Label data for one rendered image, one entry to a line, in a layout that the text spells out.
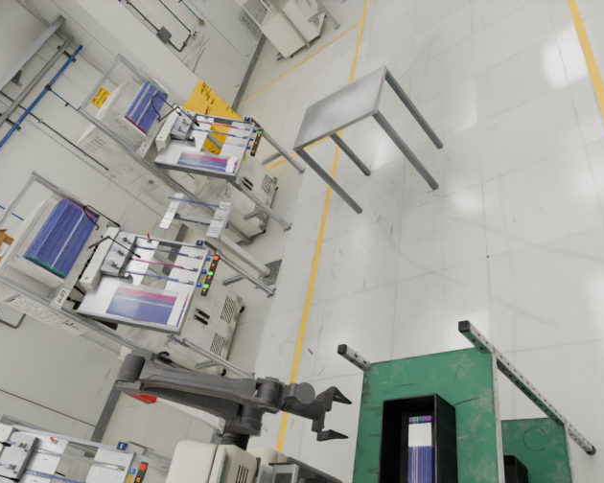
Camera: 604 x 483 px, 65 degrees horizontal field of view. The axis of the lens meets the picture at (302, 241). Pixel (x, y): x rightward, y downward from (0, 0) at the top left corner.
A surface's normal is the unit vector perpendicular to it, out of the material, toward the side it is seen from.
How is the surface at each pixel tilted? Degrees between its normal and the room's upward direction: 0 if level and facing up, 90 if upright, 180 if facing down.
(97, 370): 90
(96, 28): 90
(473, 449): 0
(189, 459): 42
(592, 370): 0
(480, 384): 0
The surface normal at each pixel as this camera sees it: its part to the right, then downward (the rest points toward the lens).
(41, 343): 0.74, -0.29
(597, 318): -0.64, -0.55
